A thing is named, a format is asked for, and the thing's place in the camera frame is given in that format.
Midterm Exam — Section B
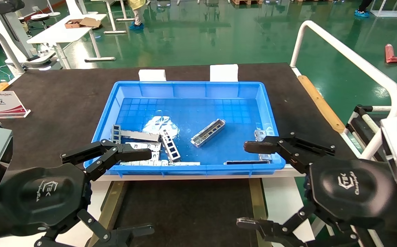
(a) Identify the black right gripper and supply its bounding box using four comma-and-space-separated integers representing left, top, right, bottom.
237, 132, 396, 247

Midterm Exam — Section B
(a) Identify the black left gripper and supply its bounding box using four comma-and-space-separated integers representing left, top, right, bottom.
0, 139, 155, 247

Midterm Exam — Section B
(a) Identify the silver slotted metal part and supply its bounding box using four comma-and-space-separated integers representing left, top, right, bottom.
191, 119, 226, 148

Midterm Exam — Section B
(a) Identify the dark metal strip part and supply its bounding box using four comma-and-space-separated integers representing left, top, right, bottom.
224, 160, 271, 165

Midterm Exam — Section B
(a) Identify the silver flat bar part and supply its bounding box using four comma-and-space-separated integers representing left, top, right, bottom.
120, 130, 160, 142

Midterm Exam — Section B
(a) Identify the black container mat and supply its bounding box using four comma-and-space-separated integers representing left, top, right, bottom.
108, 178, 259, 247

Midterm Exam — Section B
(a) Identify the long silver strip part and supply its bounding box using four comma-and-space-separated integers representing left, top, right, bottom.
120, 160, 201, 166

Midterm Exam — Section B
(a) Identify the brass edge strip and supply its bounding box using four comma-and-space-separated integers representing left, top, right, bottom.
85, 181, 128, 247
249, 178, 272, 247

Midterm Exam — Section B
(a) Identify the long wooden edge strip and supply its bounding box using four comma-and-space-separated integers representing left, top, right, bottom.
298, 75, 346, 133

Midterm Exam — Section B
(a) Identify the black roller stand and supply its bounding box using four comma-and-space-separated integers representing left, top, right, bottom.
345, 104, 385, 153

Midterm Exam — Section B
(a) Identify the black table mat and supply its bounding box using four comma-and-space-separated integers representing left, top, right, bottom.
0, 62, 357, 174

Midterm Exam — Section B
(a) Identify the blue plastic bin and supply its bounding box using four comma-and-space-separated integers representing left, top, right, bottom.
84, 81, 286, 178

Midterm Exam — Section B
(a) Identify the white label card left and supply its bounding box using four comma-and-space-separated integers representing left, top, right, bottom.
139, 69, 167, 82

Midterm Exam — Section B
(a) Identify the white label card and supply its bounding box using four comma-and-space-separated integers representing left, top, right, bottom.
210, 64, 239, 82
139, 69, 167, 82

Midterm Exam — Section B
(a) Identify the white label card right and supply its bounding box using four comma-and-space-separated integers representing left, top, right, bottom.
210, 64, 239, 82

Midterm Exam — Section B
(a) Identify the white tube railing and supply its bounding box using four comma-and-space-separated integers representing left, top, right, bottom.
290, 20, 397, 160

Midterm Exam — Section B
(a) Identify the open cardboard box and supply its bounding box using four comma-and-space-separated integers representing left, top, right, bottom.
64, 17, 102, 29

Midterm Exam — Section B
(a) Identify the white background desk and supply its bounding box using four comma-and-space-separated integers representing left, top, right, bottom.
91, 0, 136, 34

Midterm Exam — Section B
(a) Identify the person in yellow coat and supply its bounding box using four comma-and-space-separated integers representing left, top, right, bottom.
128, 0, 148, 31

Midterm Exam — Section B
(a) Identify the grey curved tube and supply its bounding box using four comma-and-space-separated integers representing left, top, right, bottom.
0, 27, 26, 77

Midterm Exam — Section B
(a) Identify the round stool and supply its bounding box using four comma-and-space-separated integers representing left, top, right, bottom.
30, 13, 50, 31

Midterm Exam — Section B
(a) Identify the white machine stand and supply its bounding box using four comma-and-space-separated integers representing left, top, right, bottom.
0, 0, 57, 74

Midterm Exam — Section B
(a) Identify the wooden pallet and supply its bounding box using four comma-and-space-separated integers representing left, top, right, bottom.
231, 0, 265, 6

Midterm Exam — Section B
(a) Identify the person with blue shoe covers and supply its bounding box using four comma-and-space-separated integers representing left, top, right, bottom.
354, 0, 374, 18

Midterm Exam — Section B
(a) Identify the silver clip bracket part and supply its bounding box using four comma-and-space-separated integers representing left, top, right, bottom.
254, 129, 275, 162

